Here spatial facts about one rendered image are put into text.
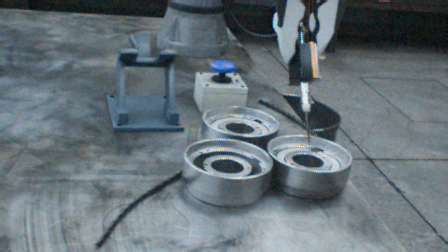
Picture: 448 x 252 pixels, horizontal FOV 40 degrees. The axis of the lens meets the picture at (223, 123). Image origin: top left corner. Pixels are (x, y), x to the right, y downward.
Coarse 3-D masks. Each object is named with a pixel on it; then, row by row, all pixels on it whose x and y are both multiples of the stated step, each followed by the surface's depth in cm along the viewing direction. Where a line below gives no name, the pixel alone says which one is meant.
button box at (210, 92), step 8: (200, 80) 95; (208, 80) 95; (216, 80) 95; (224, 80) 95; (232, 80) 97; (240, 80) 97; (200, 88) 95; (208, 88) 93; (216, 88) 93; (224, 88) 93; (232, 88) 93; (240, 88) 94; (200, 96) 95; (208, 96) 93; (216, 96) 93; (224, 96) 94; (232, 96) 94; (240, 96) 94; (200, 104) 94; (208, 104) 94; (216, 104) 94; (224, 104) 94; (232, 104) 94; (240, 104) 95; (200, 112) 94
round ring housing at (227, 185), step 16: (192, 144) 74; (208, 144) 76; (224, 144) 76; (240, 144) 76; (192, 160) 72; (208, 160) 73; (224, 160) 74; (240, 160) 74; (272, 160) 72; (192, 176) 69; (208, 176) 67; (224, 176) 67; (240, 176) 70; (256, 176) 68; (192, 192) 70; (208, 192) 68; (224, 192) 67; (240, 192) 68; (256, 192) 69
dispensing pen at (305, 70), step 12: (300, 24) 82; (300, 36) 81; (300, 48) 79; (300, 60) 79; (288, 72) 82; (300, 72) 78; (312, 72) 79; (288, 84) 82; (300, 84) 80; (300, 96) 80
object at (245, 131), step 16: (208, 112) 84; (224, 112) 87; (240, 112) 87; (256, 112) 87; (208, 128) 80; (224, 128) 82; (240, 128) 85; (256, 128) 84; (272, 128) 84; (256, 144) 79
